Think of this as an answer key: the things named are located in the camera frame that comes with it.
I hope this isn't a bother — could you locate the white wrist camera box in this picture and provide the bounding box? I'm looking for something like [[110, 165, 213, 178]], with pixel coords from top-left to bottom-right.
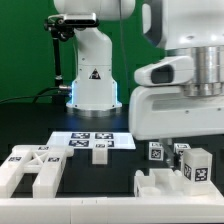
[[134, 56, 194, 87]]

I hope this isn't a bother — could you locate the white U-shaped fence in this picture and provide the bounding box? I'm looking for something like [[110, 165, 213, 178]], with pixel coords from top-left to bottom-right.
[[0, 193, 224, 224]]

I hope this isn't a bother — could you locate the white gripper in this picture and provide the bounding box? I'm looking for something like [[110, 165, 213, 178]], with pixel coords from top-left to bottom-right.
[[129, 86, 224, 167]]

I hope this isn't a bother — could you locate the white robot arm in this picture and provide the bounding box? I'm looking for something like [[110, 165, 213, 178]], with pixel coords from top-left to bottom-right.
[[54, 0, 224, 140]]

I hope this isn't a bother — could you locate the white chair seat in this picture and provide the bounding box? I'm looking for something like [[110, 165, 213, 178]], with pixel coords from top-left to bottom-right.
[[133, 167, 214, 198]]

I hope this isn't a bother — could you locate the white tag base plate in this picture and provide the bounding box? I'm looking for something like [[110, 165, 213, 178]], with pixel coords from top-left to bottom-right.
[[47, 132, 136, 150]]

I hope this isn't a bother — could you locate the white chair back frame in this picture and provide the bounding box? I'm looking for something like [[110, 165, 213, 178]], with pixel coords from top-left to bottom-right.
[[0, 145, 74, 198]]

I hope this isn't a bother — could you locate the black cable on table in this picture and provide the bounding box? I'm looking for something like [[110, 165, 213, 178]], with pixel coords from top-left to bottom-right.
[[0, 85, 73, 106]]

